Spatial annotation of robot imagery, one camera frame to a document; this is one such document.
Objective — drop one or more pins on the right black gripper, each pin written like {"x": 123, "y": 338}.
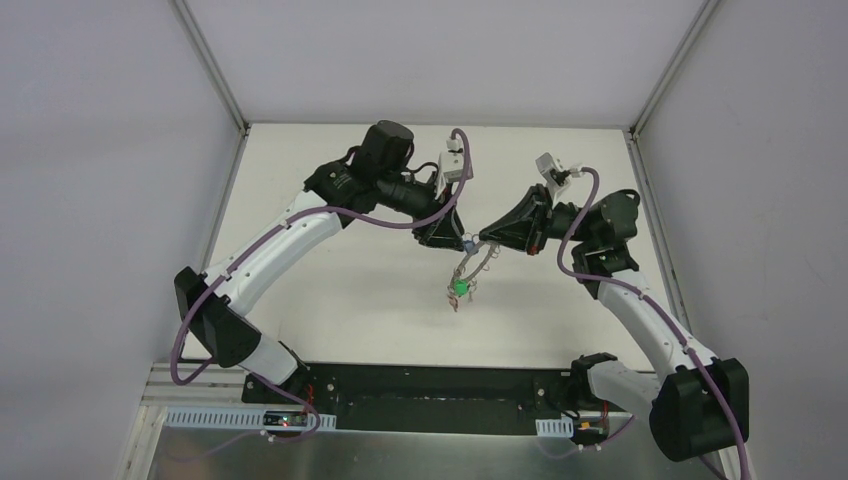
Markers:
{"x": 539, "y": 220}

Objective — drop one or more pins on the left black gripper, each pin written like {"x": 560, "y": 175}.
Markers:
{"x": 439, "y": 211}

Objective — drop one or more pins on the green key tag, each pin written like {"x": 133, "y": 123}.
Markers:
{"x": 460, "y": 288}

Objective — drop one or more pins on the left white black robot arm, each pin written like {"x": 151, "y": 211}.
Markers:
{"x": 372, "y": 184}

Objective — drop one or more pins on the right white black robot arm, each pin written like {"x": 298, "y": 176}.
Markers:
{"x": 697, "y": 403}

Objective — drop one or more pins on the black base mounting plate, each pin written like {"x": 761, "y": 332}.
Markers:
{"x": 448, "y": 400}

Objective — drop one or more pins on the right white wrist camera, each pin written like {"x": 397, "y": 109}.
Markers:
{"x": 557, "y": 176}

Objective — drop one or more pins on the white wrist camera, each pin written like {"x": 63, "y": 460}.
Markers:
{"x": 557, "y": 176}
{"x": 452, "y": 166}

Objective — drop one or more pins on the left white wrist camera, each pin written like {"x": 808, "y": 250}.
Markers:
{"x": 452, "y": 166}

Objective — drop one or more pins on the right white cable duct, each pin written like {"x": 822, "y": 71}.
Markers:
{"x": 562, "y": 427}

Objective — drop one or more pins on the white cable duct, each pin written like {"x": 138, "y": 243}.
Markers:
{"x": 246, "y": 419}
{"x": 562, "y": 427}

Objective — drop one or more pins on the left white cable duct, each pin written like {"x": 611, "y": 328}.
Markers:
{"x": 246, "y": 419}

